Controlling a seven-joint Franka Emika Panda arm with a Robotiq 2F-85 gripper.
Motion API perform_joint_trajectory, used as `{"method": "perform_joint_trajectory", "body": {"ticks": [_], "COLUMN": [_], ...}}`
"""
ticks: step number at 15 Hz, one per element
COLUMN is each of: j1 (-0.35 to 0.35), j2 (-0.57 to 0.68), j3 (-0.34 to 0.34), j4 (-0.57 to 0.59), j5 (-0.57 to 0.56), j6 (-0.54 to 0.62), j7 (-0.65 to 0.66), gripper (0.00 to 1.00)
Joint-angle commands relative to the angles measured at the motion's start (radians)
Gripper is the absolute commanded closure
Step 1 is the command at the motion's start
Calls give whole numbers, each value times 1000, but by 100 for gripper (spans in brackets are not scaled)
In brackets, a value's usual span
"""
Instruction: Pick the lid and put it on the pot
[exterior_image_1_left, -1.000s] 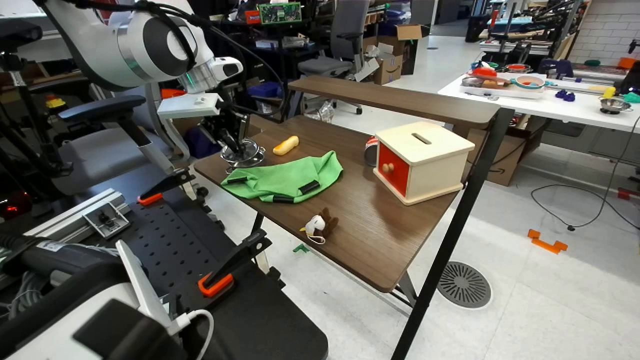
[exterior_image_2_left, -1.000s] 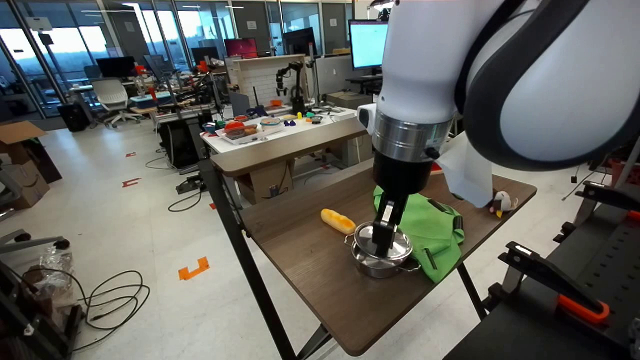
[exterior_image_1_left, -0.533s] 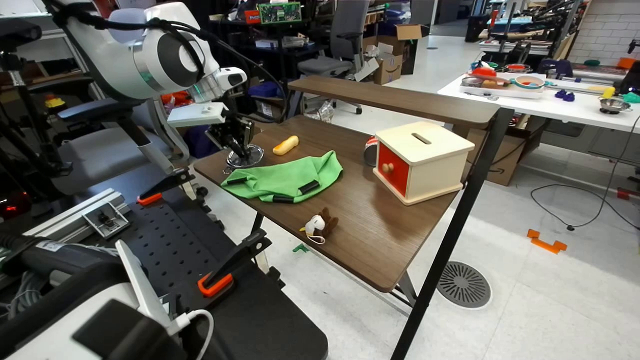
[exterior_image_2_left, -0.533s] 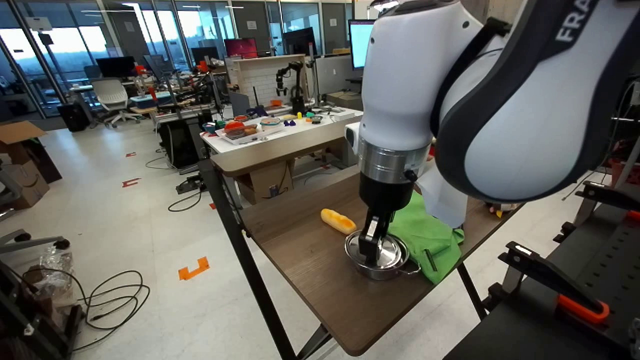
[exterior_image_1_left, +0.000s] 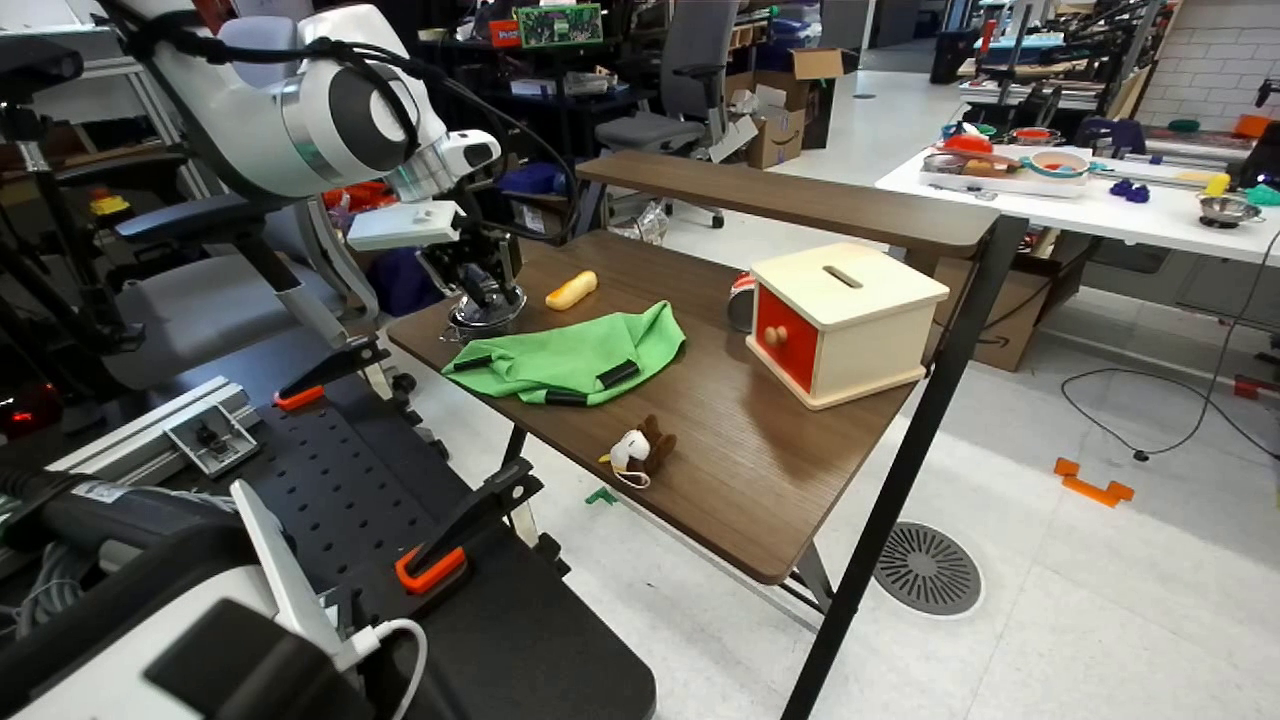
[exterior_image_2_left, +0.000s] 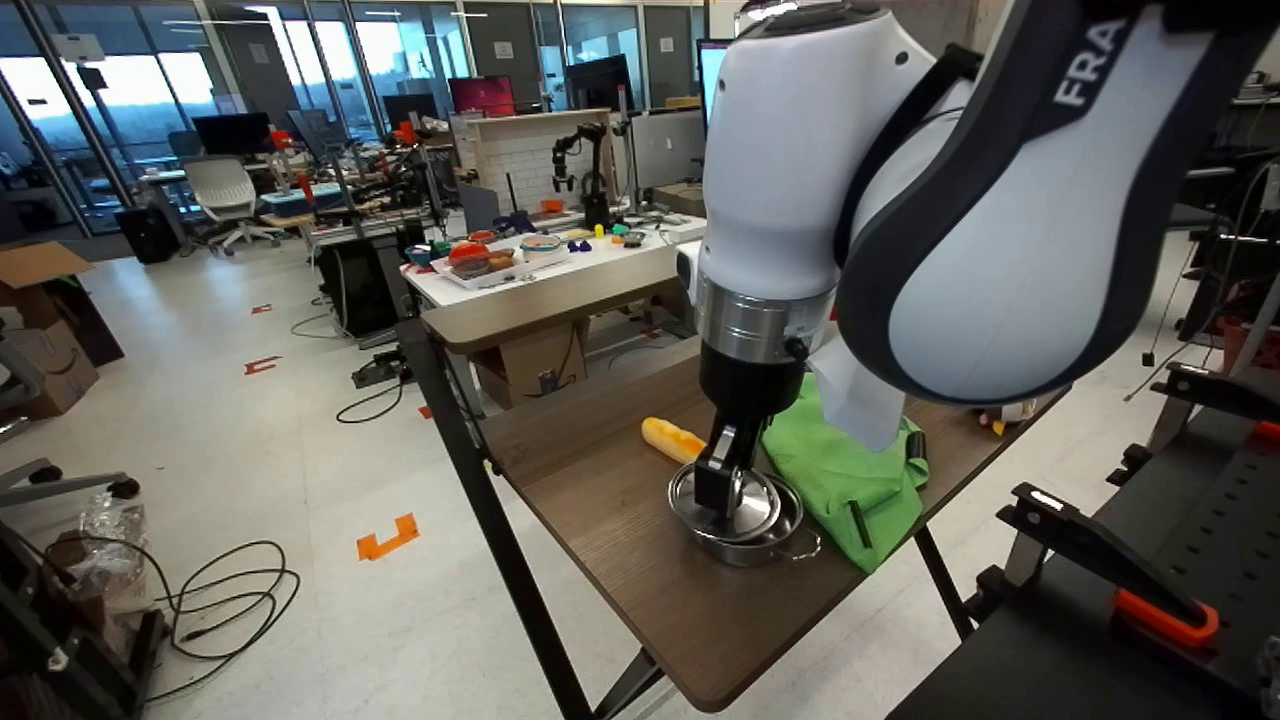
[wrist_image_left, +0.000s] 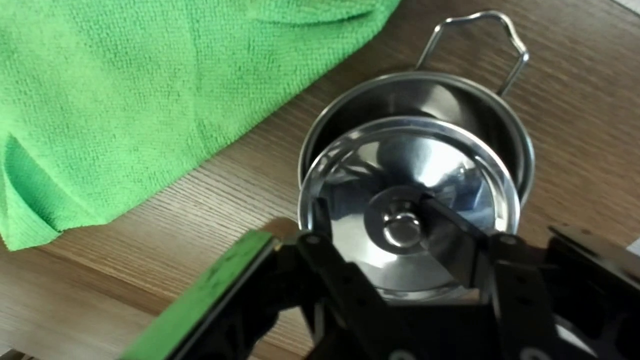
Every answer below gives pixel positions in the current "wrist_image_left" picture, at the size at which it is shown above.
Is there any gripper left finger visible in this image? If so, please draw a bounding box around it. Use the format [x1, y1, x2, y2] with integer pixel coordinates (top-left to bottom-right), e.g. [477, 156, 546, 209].
[119, 197, 417, 360]

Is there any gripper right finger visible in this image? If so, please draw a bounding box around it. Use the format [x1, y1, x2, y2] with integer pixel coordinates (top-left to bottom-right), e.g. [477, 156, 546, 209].
[419, 194, 640, 360]

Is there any steel pot lid with knob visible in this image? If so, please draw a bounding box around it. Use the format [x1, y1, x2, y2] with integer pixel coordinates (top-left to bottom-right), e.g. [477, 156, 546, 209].
[297, 116, 521, 304]

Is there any green microfibre cloth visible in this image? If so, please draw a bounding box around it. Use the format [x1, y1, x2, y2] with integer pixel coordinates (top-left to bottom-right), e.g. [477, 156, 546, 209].
[0, 0, 402, 252]

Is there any steel pot with wire handle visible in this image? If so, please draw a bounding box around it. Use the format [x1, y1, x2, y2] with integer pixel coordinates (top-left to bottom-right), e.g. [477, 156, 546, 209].
[298, 10, 536, 211]

